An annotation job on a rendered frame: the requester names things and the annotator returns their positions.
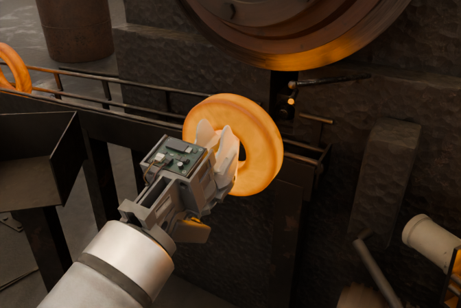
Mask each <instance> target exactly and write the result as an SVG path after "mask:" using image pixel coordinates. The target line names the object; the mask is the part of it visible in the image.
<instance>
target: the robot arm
mask: <svg viewBox="0 0 461 308"><path fill-rule="evenodd" d="M160 145H161V146H160ZM159 146H160V147H159ZM158 147H159V148H158ZM155 151H156V152H155ZM154 152H155V153H154ZM215 153H217V154H216V155H215ZM151 156H152V157H151ZM238 156H239V139H238V138H237V137H236V136H235V135H234V134H233V133H232V131H231V128H230V126H228V125H226V126H224V129H223V130H217V131H214V129H213V128H212V127H211V125H210V123H209V122H208V120H207V119H202V120H200V122H199V123H198V124H197V127H196V139H195V141H194V143H190V142H186V141H183V140H180V139H177V138H174V137H168V136H167V135H166V134H165V135H164V136H163V137H162V138H161V139H160V141H159V142H158V143H157V144H156V145H155V146H154V147H153V148H152V150H151V151H150V152H149V153H148V154H147V156H146V157H145V158H144V159H143V160H142V161H141V162H140V163H139V164H140V166H141V169H142V170H143V173H144V174H143V179H144V181H145V186H146V187H145V189H144V190H143V191H142V192H141V193H140V194H139V196H138V197H137V198H136V200H135V201H134V202H132V201H130V200H127V199H125V200H124V201H123V202H122V203H121V205H120V206H119V207H118V210H119V212H120V213H121V216H122V218H121V219H120V220H119V221H117V220H112V221H108V222H107V223H106V224H105V225H104V227H103V228H102V229H101V230H100V231H99V232H98V234H97V235H96V236H95V237H94V239H93V240H92V241H91V242H90V244H89V245H88V246H87V247H86V248H85V249H84V251H83V252H82V254H81V255H80V256H79V257H78V259H77V260H76V261H75V262H74V263H73V265H72V266H71V267H70V268H69V269H68V270H67V271H66V273H65V274H64V275H63V276H62V278H61V279H60V280H59V281H58V282H57V283H56V285H55V286H54V287H53V289H52V290H51V291H50V292H49V293H48V295H46V297H45V298H44V299H43V301H42V302H41V303H40V304H39V306H37V308H150V306H151V304H152V303H153V302H154V300H155V298H156V297H157V296H158V294H159V292H160V291H161V289H162V288H163V286H164V284H165V283H166V281H167V279H168V278H169V276H170V275H171V273H172V272H173V270H174V263H173V261H172V258H171V257H172V255H173V254H174V252H175V251H176V245H175V243H174V241H178V242H187V243H201V244H204V243H206V241H207V239H208V236H209V233H210V232H211V227H209V226H207V225H205V224H203V223H202V221H201V220H200V218H201V217H202V216H204V215H209V214H211V212H210V210H211V209H212V208H213V207H214V206H215V205H216V203H217V202H218V203H220V204H221V203H223V199H224V198H225V196H226V195H227V194H228V193H229V192H230V191H231V189H232V188H233V186H234V184H235V181H236V177H237V166H238ZM150 157H151V158H150ZM145 177H146V179H147V181H146V180H145Z"/></svg>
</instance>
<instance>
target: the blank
mask: <svg viewBox="0 0 461 308"><path fill-rule="evenodd" d="M202 119H207V120H208V122H209V123H210V125H211V127H212V128H213V129H214V131H217V130H223V129H224V126H226V125H228V126H230V129H231V131H232V133H233V134H234V135H235V136H236V137H237V138H238V139H239V140H240V141H241V142H242V144H243V146H244V148H245V151H246V160H245V161H238V166H237V177H236V181H235V184H234V186H233V188H232V189H231V191H230V192H229V193H228V194H231V195H234V196H250V195H253V194H256V193H259V192H260V191H262V190H264V189H265V188H266V187H267V186H268V185H269V184H270V183H271V181H272V180H273V179H274V177H275V176H276V175H277V174H278V172H279V170H280V168H281V165H282V162H283V142H282V138H281V135H280V132H279V130H278V128H277V126H276V124H275V123H274V121H273V120H272V118H271V117H270V116H269V114H268V113H267V112H266V111H264V109H262V107H260V106H259V105H258V104H256V103H255V102H253V101H252V100H250V99H248V98H246V97H243V96H241V95H236V94H231V93H220V94H217V95H212V96H210V97H208V98H206V99H205V100H204V101H202V102H200V103H199V104H198V105H196V106H194V107H193V108H192V109H191V110H190V112H189V114H188V115H187V117H186V119H185V122H184V125H183V129H182V140H183V141H186V142H190V143H194V141H195V139H196V127H197V124H198V123H199V122H200V120H202Z"/></svg>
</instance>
